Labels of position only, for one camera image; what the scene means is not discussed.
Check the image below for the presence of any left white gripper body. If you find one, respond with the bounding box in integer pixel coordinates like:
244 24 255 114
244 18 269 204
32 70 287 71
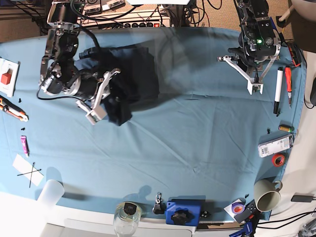
217 46 280 95

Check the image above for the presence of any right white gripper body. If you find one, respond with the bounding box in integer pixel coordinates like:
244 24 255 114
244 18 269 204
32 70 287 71
76 68 121 125

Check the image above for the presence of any dark blue T-shirt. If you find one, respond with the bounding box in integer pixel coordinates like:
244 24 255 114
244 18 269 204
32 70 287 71
72 45 159 126

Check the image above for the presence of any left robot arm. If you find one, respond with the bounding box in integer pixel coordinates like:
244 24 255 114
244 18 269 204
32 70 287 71
217 0 281 94

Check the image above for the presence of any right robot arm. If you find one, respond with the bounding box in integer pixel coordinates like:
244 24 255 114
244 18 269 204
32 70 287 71
39 0 133 126

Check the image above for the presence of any white marker pen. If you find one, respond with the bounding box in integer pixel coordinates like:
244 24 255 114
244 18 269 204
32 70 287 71
273 67 283 115

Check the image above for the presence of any green gold battery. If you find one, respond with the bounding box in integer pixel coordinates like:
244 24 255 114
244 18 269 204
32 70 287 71
278 124 294 133

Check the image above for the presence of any white clear plastic box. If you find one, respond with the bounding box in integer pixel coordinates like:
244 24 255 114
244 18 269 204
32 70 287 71
258 134 295 158

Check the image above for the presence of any light blue table cloth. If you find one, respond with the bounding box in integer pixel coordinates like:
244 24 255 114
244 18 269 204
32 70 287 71
0 28 306 220

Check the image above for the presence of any red tape roll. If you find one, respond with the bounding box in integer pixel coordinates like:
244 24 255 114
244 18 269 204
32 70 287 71
272 153 286 167

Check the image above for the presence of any pink glue tube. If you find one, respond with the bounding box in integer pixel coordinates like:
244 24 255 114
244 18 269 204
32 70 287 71
20 136 29 158

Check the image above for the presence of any orange utility knife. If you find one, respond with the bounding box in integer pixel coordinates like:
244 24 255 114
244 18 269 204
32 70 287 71
0 97 29 122

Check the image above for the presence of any white power strip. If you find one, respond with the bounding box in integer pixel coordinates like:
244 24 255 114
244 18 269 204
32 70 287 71
78 8 173 29

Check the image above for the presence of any white paper sheet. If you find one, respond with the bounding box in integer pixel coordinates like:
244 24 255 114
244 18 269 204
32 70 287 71
12 154 44 186

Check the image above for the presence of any white plastic cup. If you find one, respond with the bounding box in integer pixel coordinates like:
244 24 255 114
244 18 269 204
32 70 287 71
37 179 65 208

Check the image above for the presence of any red cube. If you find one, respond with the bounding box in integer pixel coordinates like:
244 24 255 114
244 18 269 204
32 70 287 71
0 69 12 85

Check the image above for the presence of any white foam block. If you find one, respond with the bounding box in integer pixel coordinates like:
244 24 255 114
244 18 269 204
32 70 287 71
0 58 19 98

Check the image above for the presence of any clear glass jar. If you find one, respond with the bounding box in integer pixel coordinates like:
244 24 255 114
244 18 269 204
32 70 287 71
113 201 142 237

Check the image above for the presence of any beige ceramic mug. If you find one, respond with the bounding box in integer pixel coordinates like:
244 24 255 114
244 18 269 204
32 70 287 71
254 179 283 212

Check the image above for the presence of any black power adapter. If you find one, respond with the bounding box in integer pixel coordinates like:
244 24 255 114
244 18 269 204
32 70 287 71
291 195 316 203

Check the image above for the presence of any blue plastic box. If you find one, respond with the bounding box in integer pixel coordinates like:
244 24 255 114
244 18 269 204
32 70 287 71
165 199 201 227

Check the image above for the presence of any purple tape roll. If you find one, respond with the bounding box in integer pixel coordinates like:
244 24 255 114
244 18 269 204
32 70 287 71
231 201 245 215

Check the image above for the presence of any blue bar clamp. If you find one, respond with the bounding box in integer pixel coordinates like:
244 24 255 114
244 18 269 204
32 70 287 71
229 199 261 237

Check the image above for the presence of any orange handled screwdriver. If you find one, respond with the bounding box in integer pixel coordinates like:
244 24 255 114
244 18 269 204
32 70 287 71
285 66 292 108

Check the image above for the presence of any metal padlock with chain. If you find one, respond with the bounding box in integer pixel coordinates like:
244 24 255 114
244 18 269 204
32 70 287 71
153 192 165 215

